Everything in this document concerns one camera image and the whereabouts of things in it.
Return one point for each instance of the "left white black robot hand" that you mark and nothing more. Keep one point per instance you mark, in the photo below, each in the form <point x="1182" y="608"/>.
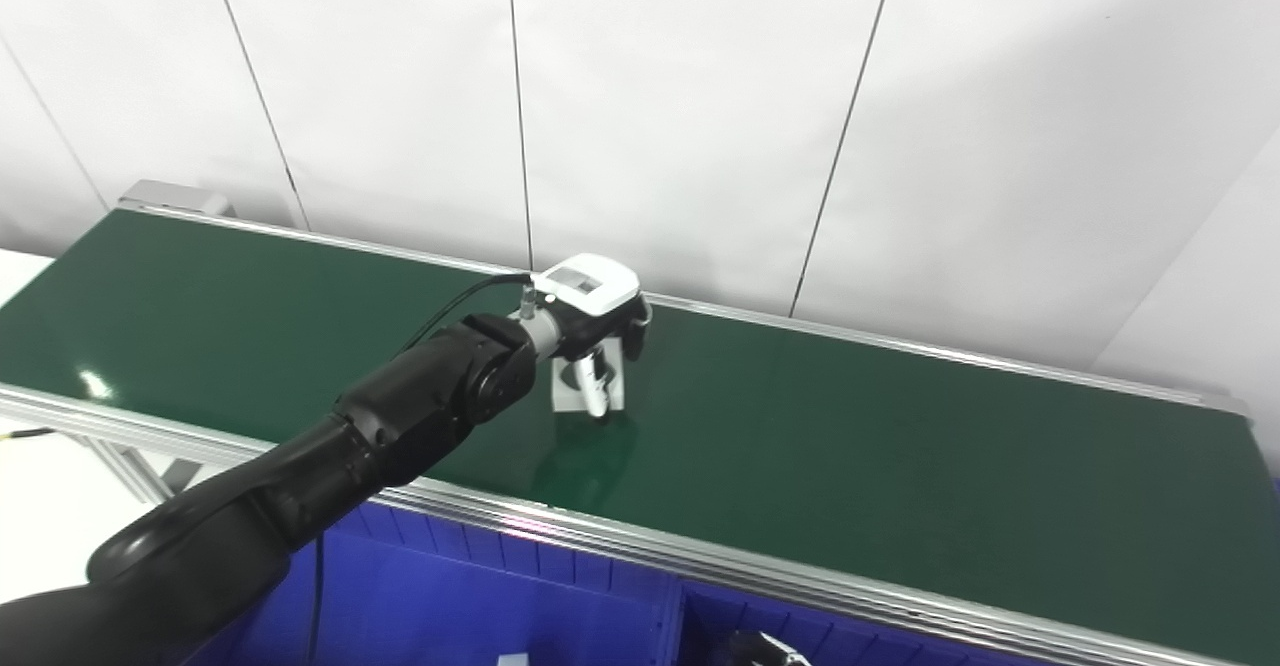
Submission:
<point x="590" y="291"/>

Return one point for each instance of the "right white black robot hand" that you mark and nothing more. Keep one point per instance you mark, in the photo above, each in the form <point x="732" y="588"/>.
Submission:
<point x="765" y="651"/>

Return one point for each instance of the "white square part with hole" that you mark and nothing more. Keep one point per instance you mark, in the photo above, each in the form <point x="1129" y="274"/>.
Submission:
<point x="565" y="396"/>
<point x="512" y="660"/>

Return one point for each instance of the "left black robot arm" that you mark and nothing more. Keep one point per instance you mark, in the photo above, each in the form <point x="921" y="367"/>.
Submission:
<point x="300" y="476"/>

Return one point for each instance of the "blue bin with black cylinders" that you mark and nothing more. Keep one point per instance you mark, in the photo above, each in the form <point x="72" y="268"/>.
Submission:
<point x="720" y="616"/>

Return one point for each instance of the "green conveyor belt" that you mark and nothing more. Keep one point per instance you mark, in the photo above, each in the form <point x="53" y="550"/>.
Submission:
<point x="600" y="536"/>
<point x="900" y="466"/>

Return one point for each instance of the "blue bin with white parts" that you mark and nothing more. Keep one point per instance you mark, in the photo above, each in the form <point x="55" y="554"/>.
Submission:
<point x="450" y="606"/>

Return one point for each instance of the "aluminium conveyor leg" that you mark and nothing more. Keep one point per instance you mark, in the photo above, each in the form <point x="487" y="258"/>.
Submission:
<point x="140" y="466"/>

